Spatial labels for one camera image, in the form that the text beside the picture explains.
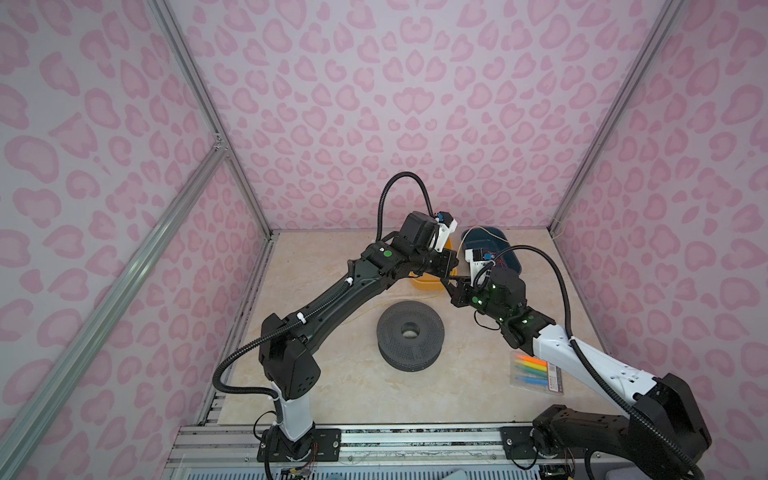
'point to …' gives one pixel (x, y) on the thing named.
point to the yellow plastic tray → (428, 281)
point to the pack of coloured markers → (529, 372)
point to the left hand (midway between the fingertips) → (462, 257)
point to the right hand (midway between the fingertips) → (444, 276)
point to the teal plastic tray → (492, 240)
